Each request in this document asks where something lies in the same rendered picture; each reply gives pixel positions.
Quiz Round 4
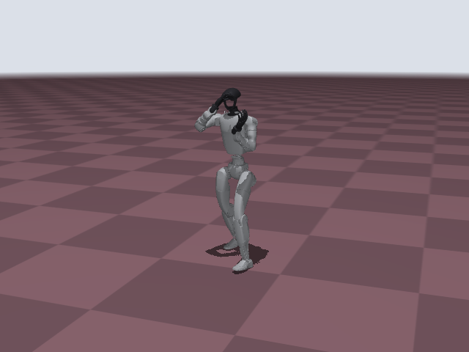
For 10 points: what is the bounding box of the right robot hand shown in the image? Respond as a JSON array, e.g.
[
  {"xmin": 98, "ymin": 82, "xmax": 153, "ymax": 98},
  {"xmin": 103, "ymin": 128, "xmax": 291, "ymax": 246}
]
[{"xmin": 210, "ymin": 93, "xmax": 233, "ymax": 113}]

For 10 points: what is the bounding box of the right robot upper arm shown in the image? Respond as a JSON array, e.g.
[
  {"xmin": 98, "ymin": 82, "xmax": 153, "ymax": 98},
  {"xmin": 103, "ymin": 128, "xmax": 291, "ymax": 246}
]
[{"xmin": 194, "ymin": 114, "xmax": 222, "ymax": 132}]

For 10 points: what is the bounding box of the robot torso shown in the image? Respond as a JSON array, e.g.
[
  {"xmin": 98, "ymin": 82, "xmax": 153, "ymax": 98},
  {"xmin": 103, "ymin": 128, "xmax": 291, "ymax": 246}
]
[{"xmin": 219, "ymin": 111, "xmax": 248, "ymax": 180}]

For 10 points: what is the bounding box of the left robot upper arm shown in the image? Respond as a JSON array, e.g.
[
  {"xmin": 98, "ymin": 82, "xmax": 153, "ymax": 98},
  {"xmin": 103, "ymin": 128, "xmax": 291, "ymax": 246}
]
[{"xmin": 244, "ymin": 116, "xmax": 258, "ymax": 152}]

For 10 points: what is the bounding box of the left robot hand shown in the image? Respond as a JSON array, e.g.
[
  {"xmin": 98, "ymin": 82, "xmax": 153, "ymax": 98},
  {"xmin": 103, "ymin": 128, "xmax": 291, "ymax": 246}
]
[{"xmin": 232, "ymin": 109, "xmax": 248, "ymax": 135}]

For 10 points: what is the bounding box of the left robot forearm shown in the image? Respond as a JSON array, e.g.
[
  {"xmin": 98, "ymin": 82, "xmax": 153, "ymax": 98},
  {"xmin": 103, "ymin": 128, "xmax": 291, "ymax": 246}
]
[{"xmin": 231, "ymin": 129, "xmax": 256, "ymax": 150}]

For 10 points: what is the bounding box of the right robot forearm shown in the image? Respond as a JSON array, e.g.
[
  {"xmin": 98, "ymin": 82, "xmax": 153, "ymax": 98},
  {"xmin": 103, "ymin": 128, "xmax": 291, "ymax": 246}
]
[{"xmin": 195, "ymin": 106, "xmax": 217, "ymax": 126}]

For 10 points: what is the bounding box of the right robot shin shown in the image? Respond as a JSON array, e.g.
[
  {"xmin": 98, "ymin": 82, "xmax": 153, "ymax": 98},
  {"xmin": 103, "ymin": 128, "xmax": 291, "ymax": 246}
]
[{"xmin": 221, "ymin": 211, "xmax": 236, "ymax": 239}]

